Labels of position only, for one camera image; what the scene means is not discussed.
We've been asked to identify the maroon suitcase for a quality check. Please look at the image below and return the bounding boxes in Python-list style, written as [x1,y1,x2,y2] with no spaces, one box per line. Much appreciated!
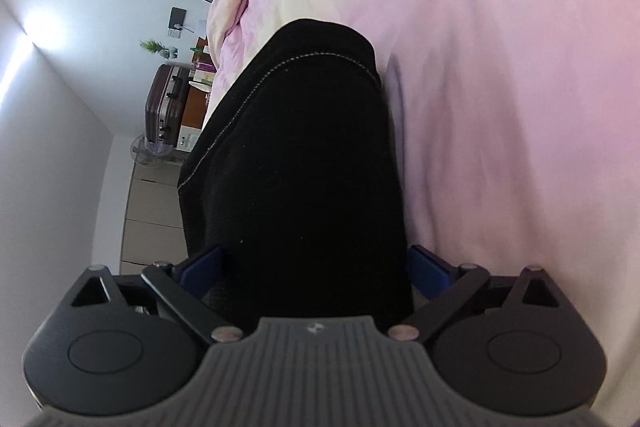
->
[144,64,191,153]

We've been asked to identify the pink duvet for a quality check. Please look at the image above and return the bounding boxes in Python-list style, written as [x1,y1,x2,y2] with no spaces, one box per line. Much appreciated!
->
[201,0,640,360]

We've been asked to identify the small potted green plant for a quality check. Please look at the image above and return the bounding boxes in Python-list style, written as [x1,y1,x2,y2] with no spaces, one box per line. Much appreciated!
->
[140,39,179,60]

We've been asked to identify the black pants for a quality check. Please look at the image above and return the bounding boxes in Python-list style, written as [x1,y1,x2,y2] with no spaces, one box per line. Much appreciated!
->
[177,19,416,334]

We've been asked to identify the wooden nightstand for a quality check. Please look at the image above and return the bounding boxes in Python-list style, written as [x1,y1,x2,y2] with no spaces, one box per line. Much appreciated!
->
[179,37,219,144]

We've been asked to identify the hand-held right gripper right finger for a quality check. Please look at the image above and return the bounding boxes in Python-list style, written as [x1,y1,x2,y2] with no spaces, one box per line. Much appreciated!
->
[388,245,560,344]

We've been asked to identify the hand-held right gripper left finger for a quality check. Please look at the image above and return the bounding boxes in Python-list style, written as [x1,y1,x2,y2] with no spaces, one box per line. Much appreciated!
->
[70,246,244,343]

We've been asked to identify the cluster of cosmetic bottles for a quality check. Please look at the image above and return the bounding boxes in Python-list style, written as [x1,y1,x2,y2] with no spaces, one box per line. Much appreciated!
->
[189,46,218,90]

